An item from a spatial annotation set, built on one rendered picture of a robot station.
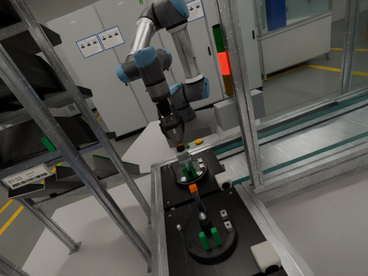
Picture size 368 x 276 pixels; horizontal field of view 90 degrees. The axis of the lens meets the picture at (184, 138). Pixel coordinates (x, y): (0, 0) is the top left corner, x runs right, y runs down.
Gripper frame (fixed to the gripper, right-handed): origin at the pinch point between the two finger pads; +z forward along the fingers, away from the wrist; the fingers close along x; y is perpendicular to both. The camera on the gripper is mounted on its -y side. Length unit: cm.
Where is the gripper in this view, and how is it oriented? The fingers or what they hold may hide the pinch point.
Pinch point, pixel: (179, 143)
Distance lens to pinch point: 72.8
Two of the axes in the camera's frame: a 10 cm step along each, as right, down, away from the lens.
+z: 3.1, 8.3, 4.6
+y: -1.6, -4.3, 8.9
